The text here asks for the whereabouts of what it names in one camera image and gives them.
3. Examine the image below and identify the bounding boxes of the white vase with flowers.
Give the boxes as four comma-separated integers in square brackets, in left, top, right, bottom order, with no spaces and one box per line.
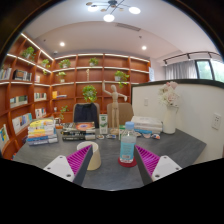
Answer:
[157,80,181,135]

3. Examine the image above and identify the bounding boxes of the white book stack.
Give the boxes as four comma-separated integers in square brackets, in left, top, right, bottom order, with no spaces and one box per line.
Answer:
[130,115,164,135]

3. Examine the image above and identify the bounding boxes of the clear blue-capped water bottle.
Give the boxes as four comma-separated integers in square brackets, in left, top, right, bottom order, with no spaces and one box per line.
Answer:
[119,121,138,164]

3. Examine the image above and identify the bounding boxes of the dark book stack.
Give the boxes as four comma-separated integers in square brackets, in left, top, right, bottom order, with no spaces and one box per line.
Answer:
[60,121,97,142]

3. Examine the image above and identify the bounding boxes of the green tissue box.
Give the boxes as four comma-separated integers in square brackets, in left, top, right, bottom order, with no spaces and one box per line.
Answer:
[118,124,127,141]

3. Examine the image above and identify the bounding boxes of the cream cup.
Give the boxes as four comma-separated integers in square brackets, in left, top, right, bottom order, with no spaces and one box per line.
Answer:
[76,140,102,172]

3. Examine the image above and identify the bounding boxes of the tan chair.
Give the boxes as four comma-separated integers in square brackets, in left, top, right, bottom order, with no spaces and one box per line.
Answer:
[106,102,135,128]

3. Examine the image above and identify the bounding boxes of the wooden shelf unit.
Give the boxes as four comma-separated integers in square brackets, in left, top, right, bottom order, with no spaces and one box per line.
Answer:
[0,32,152,158]

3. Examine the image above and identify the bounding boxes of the grey curtain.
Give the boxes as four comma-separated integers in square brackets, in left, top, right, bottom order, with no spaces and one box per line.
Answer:
[164,59,199,81]

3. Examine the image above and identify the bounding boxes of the colourful book stack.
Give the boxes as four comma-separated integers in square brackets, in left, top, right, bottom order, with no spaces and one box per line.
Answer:
[26,118,60,147]

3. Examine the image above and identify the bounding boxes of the wooden artist mannequin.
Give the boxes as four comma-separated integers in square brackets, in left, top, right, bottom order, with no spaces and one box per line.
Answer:
[101,80,129,135]

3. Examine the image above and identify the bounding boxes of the branched ceiling lamp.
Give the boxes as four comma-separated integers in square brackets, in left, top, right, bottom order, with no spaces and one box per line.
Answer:
[85,0,142,23]

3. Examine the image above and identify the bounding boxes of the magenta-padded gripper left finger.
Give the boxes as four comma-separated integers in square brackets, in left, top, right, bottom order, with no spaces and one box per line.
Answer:
[43,144,95,187]

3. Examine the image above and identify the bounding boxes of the recessed ceiling spotlights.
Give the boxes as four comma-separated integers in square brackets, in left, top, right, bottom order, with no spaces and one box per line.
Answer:
[59,40,148,52]

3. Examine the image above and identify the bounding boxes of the dark office chair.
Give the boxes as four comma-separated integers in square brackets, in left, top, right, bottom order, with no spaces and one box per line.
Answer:
[72,102,101,129]

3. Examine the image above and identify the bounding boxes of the ceiling air vent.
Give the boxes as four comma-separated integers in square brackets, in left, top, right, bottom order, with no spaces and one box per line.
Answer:
[114,22,142,33]

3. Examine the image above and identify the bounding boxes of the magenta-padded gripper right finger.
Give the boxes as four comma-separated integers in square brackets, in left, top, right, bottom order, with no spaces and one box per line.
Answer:
[133,145,183,187]

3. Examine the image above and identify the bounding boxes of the window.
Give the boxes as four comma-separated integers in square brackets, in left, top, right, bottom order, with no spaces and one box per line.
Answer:
[194,58,224,84]

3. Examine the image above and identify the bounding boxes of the black track light rail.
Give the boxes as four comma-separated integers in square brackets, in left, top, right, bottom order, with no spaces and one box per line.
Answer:
[162,50,221,65]

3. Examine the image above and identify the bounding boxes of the green and white carton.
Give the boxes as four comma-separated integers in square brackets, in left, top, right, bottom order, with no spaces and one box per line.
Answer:
[98,113,109,135]

